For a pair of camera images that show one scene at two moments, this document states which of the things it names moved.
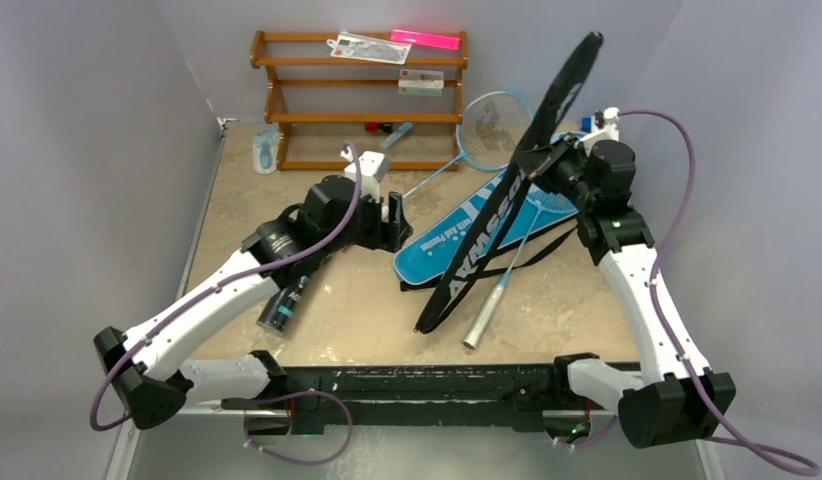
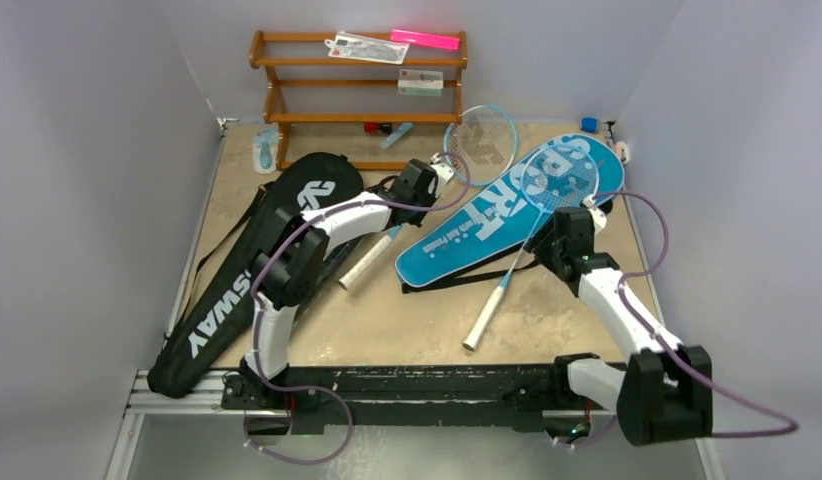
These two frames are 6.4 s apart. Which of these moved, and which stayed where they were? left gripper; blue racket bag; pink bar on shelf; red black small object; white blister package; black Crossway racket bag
Moved: black Crossway racket bag; left gripper
Stayed: blue racket bag; white blister package; pink bar on shelf; red black small object
